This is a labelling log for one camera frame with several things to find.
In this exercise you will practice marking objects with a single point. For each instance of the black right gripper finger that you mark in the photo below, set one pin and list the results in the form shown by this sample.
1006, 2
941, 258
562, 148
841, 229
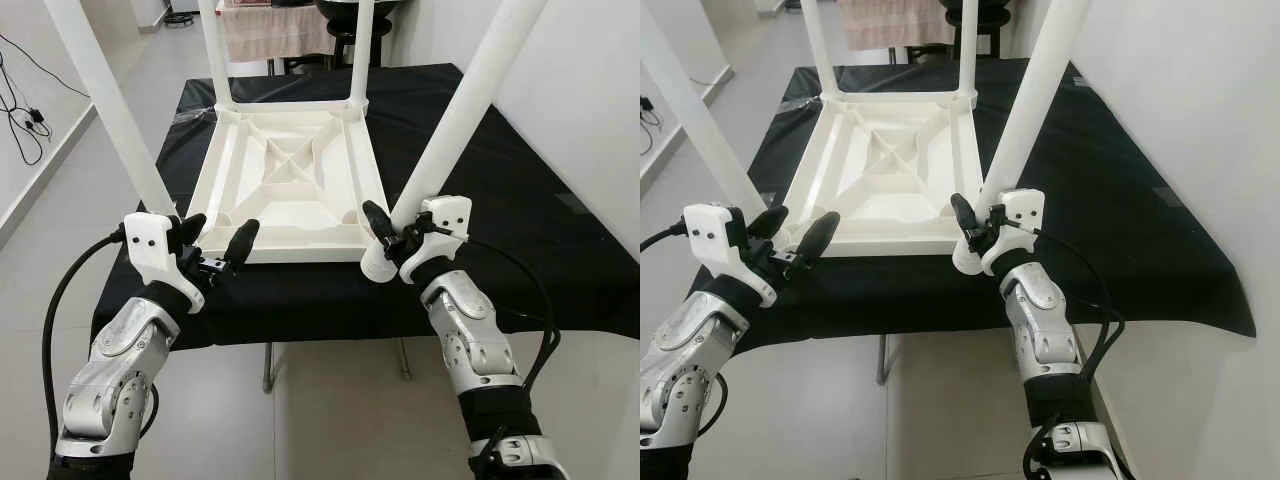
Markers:
377, 222
962, 215

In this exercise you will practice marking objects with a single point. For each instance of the black round floor item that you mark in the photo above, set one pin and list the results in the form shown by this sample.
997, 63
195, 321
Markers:
180, 17

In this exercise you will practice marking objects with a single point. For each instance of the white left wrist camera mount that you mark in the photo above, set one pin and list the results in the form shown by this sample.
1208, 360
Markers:
150, 245
715, 240

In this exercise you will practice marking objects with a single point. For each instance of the grey tape strip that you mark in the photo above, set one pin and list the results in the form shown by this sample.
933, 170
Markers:
470, 72
1081, 80

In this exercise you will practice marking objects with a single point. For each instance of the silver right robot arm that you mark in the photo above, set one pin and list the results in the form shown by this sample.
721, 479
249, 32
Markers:
1040, 320
470, 330

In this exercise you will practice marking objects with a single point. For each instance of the white plastic table top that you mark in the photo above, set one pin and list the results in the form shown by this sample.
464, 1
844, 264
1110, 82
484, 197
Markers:
290, 190
880, 180

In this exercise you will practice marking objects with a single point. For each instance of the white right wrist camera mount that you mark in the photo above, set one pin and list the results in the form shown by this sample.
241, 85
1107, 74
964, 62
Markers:
445, 225
1020, 215

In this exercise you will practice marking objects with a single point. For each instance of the grey metal table leg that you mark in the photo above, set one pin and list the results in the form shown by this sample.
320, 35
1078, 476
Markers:
269, 365
883, 360
404, 358

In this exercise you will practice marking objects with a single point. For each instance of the black wok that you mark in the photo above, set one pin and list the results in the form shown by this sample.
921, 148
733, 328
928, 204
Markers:
335, 8
950, 6

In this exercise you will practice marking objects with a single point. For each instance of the clear tape patch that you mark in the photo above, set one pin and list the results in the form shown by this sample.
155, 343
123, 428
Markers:
795, 100
192, 115

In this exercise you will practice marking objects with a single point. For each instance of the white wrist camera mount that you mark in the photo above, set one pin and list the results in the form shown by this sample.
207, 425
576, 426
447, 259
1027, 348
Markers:
150, 245
1020, 215
445, 225
715, 240

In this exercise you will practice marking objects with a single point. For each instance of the black tablecloth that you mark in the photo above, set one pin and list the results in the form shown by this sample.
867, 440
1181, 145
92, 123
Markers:
520, 250
1120, 250

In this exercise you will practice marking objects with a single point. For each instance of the pink cloth covered table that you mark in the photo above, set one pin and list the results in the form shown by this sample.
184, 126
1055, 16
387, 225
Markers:
890, 25
275, 32

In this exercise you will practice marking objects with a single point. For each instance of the black round stool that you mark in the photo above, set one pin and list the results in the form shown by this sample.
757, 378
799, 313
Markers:
990, 30
345, 40

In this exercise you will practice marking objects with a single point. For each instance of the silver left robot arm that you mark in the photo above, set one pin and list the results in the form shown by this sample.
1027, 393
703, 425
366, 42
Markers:
120, 350
690, 340

